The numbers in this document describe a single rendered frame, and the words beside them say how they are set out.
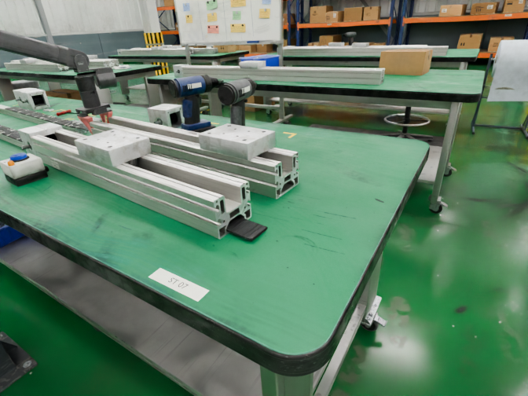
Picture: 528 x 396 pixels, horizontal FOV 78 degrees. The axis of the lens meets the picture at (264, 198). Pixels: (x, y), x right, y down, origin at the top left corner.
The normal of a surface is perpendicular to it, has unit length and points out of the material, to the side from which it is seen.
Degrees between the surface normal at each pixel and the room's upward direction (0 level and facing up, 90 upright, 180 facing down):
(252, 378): 0
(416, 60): 88
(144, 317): 0
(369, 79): 90
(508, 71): 103
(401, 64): 89
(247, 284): 0
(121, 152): 90
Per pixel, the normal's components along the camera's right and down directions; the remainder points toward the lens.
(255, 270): -0.05, -0.88
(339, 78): -0.50, 0.43
